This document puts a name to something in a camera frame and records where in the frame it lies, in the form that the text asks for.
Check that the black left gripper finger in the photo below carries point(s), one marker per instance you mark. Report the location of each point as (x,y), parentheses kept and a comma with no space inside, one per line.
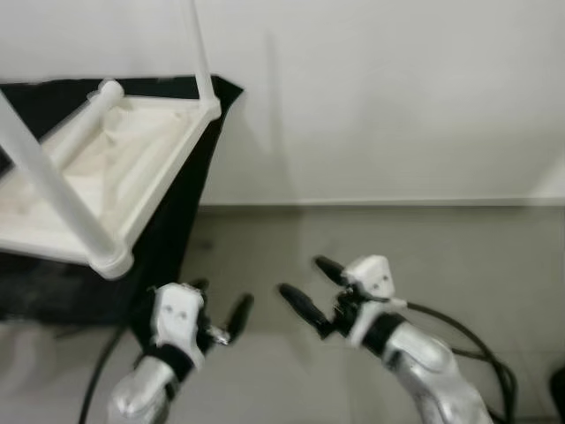
(198,284)
(239,315)

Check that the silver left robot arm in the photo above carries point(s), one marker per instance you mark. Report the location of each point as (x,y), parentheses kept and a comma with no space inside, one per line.
(146,389)

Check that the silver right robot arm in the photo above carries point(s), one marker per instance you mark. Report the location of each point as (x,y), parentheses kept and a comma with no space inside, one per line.
(433,371)

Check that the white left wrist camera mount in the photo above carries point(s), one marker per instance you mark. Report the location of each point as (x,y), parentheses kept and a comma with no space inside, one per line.
(177,314)

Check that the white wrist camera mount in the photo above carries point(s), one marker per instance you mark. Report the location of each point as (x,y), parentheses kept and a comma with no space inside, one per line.
(177,314)
(371,278)

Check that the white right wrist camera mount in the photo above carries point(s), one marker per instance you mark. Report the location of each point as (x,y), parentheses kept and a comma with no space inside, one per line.
(371,278)

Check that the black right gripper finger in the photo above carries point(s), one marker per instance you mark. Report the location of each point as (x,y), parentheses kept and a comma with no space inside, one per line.
(302,309)
(330,268)

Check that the white plastic table leg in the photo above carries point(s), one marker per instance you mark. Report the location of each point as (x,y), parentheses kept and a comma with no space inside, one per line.
(88,119)
(53,185)
(199,53)

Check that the black tablecloth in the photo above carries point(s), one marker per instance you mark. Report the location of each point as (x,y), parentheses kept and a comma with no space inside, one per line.
(181,238)

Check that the white plastic table top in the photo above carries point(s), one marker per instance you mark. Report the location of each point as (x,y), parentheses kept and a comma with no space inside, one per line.
(141,155)

